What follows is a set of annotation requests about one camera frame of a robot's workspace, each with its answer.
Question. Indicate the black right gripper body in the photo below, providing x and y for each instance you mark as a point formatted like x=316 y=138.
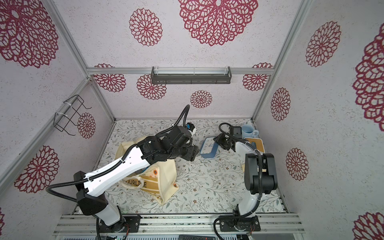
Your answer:
x=222 y=141

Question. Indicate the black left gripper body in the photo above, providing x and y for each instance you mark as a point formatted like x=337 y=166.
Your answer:
x=188 y=152

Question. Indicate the dark blue square alarm clock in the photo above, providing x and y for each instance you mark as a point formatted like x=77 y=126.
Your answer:
x=209 y=148

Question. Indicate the cream printed canvas bag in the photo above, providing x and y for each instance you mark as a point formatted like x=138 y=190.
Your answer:
x=158 y=180

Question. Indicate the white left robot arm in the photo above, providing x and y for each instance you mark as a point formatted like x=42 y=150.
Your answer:
x=161 y=148

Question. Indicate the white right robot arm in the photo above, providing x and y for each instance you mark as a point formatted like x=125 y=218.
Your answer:
x=260 y=175

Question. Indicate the light blue mug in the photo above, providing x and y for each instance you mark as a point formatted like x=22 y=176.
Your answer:
x=248 y=131

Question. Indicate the white wooden tissue box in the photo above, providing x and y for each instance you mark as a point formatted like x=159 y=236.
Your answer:
x=257 y=143

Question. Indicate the black keyboard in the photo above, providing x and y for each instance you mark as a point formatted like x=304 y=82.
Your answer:
x=192 y=237

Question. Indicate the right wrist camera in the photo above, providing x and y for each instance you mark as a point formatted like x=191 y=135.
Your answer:
x=236 y=131

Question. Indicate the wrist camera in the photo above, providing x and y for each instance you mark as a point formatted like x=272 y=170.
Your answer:
x=191 y=128
x=236 y=131

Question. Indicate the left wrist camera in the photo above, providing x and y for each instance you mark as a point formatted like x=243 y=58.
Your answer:
x=191 y=128

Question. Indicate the black wall shelf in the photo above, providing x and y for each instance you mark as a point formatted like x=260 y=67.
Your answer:
x=191 y=77

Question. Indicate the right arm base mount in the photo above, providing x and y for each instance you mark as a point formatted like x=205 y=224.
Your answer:
x=248 y=224

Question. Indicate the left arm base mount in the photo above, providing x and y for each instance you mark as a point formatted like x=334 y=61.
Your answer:
x=131 y=224

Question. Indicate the black wire wall rack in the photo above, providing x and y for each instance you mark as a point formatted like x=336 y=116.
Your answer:
x=63 y=119

